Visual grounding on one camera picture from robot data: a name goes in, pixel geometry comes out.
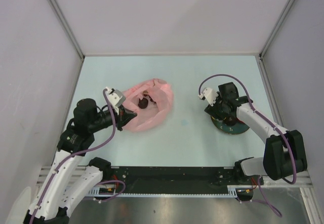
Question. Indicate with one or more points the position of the dark red fake fruit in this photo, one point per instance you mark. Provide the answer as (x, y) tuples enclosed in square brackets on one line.
[(230, 121)]

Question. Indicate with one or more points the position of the right aluminium corner post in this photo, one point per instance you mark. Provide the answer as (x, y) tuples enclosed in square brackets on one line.
[(279, 23)]

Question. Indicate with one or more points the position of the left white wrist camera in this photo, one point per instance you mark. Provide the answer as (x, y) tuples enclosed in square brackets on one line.
[(114, 98)]

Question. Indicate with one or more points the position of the white cable duct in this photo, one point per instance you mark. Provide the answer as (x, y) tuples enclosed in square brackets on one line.
[(102, 192)]

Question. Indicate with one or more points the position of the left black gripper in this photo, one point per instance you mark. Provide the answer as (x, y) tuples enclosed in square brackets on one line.
[(125, 116)]

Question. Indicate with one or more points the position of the pink plastic bag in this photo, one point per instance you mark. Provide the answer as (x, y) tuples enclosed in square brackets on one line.
[(160, 102)]

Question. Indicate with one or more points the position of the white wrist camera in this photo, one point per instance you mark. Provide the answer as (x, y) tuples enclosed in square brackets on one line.
[(114, 98), (208, 94)]

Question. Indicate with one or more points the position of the left aluminium corner post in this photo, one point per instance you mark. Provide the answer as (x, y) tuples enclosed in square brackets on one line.
[(66, 27)]

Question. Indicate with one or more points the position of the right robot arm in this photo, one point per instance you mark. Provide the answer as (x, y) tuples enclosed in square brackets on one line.
[(284, 153)]

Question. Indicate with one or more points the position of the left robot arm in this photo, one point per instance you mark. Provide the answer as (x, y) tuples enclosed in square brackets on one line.
[(56, 201)]

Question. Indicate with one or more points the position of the blue ceramic plate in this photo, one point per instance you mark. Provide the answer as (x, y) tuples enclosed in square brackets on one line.
[(236, 129)]

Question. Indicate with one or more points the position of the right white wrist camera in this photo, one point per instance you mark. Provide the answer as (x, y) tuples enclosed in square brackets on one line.
[(208, 94)]

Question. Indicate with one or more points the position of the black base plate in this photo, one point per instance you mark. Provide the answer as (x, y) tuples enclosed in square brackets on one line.
[(161, 180)]

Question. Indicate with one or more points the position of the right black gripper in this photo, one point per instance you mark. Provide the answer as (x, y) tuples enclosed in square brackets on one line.
[(212, 110)]

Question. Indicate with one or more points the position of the aluminium corner post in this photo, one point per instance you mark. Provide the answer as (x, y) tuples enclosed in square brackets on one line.
[(279, 23), (66, 27)]

